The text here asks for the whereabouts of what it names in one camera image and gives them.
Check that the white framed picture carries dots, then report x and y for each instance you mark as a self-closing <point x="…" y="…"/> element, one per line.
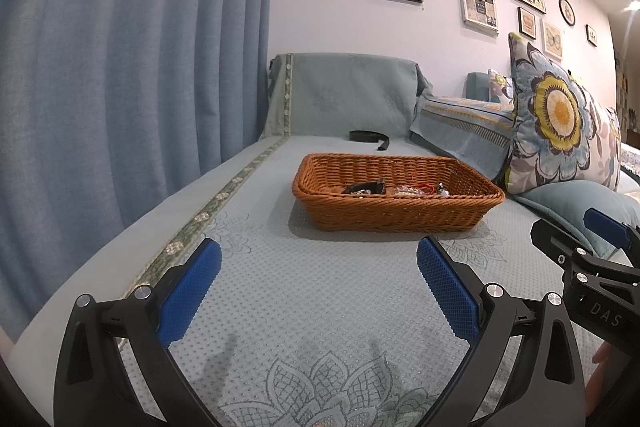
<point x="478" y="9"/>

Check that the dark hair accessory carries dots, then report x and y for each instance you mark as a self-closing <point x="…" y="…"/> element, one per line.
<point x="364" y="188"/>

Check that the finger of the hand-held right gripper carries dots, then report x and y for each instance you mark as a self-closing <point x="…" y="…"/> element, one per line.
<point x="605" y="224"/>
<point x="555" y="239"/>

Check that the teal sofa backrest cover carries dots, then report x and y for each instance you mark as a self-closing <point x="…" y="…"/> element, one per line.
<point x="345" y="92"/>

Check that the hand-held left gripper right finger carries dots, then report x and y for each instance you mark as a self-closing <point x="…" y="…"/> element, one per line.
<point x="447" y="292"/>

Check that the small silver trinket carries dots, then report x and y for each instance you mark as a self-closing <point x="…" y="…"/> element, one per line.
<point x="441" y="190"/>

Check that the pale butterfly framed picture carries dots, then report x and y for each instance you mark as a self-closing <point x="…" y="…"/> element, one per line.
<point x="552" y="40"/>

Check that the teal sofa back cushion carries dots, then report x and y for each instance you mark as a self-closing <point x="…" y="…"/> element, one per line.
<point x="477" y="86"/>

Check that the brown wicker basket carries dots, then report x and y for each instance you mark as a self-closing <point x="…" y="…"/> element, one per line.
<point x="400" y="212"/>

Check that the blue curtain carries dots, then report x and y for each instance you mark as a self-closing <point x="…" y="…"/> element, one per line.
<point x="125" y="82"/>

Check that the ceiling spotlight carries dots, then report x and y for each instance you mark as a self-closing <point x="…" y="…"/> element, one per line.
<point x="634" y="5"/>

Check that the large floral pillow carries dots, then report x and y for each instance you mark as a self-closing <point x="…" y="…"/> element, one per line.
<point x="555" y="112"/>

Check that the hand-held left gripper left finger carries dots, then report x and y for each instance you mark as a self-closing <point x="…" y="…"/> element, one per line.
<point x="190" y="292"/>

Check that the tiny dark framed picture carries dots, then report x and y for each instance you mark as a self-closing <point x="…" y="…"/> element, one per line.
<point x="591" y="35"/>

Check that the person's right hand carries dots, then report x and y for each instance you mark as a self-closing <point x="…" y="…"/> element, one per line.
<point x="602" y="387"/>

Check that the light blue sofa cover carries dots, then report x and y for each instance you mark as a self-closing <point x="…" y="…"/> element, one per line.
<point x="300" y="287"/>

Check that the small brown framed picture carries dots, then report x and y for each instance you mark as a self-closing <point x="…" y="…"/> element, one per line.
<point x="527" y="23"/>

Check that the small floral pillow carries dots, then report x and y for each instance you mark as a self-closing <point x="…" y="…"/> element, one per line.
<point x="501" y="86"/>

